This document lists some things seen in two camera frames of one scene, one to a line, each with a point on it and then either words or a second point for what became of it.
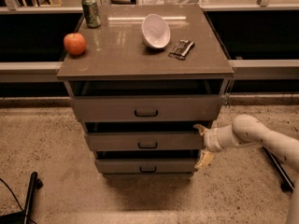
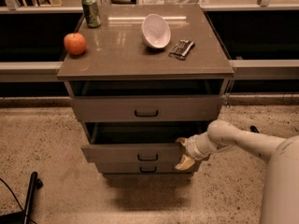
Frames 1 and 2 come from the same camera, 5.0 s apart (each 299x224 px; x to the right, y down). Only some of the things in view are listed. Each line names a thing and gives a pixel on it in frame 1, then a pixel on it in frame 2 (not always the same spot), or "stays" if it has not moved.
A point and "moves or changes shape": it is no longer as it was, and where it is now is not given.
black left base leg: [22, 217] stays
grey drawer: [144, 141] moves or changes shape
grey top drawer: [149, 108] stays
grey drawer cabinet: [141, 81] stays
